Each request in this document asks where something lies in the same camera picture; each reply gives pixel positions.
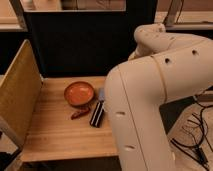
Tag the orange ceramic bowl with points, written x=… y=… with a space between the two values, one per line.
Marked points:
x=79 y=93

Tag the dark right side panel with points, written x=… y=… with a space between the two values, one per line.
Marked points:
x=171 y=111

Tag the red chili pepper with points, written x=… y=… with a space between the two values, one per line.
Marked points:
x=80 y=112

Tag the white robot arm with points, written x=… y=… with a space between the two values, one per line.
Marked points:
x=164 y=67

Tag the black back panel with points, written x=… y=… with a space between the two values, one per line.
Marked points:
x=83 y=42

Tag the wooden left side panel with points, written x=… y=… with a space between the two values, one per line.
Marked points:
x=19 y=90

